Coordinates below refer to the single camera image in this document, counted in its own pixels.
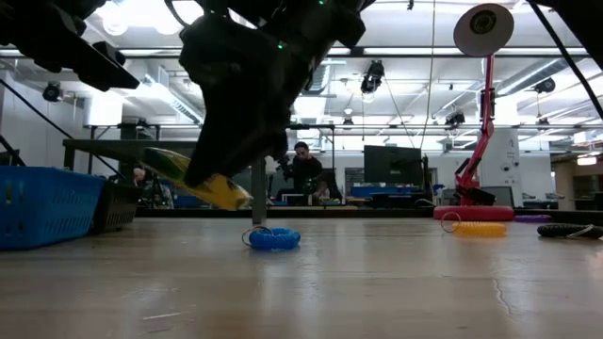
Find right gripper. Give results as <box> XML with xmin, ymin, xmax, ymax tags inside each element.
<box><xmin>178</xmin><ymin>12</ymin><xmax>332</xmax><ymax>187</ymax></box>

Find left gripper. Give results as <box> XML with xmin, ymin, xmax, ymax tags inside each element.
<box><xmin>18</xmin><ymin>13</ymin><xmax>140</xmax><ymax>92</ymax></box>

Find yellow crayon pack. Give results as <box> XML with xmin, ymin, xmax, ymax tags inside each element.
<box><xmin>140</xmin><ymin>146</ymin><xmax>254</xmax><ymax>212</ymax></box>

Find blue spiral wrist coil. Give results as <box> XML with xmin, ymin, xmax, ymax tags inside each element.
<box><xmin>241</xmin><ymin>225</ymin><xmax>302</xmax><ymax>251</ymax></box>

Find red desk lamp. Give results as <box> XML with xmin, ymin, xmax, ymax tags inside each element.
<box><xmin>432</xmin><ymin>2</ymin><xmax>516</xmax><ymax>223</ymax></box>

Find person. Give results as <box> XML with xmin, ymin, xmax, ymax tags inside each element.
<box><xmin>132</xmin><ymin>167</ymin><xmax>164</xmax><ymax>209</ymax></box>
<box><xmin>277</xmin><ymin>140</ymin><xmax>331</xmax><ymax>207</ymax></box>

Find black mesh basket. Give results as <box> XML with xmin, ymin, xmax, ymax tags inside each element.
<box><xmin>91</xmin><ymin>181</ymin><xmax>142</xmax><ymax>235</ymax></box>

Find blue plastic basket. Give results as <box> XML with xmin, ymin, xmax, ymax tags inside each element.
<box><xmin>0</xmin><ymin>165</ymin><xmax>106</xmax><ymax>251</ymax></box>

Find blue background table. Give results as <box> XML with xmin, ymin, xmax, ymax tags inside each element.
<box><xmin>350</xmin><ymin>186</ymin><xmax>418</xmax><ymax>199</ymax></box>

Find black computer monitor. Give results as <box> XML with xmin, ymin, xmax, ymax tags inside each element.
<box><xmin>363</xmin><ymin>144</ymin><xmax>424</xmax><ymax>186</ymax></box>

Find orange spiral wrist coil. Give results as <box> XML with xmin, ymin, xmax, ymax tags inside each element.
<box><xmin>440</xmin><ymin>211</ymin><xmax>509</xmax><ymax>239</ymax></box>

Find thin black cable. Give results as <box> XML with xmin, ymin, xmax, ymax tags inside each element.
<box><xmin>0</xmin><ymin>76</ymin><xmax>124</xmax><ymax>179</ymax></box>

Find black right wrist-camera cable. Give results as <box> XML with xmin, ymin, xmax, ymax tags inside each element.
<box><xmin>526</xmin><ymin>0</ymin><xmax>603</xmax><ymax>120</ymax></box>

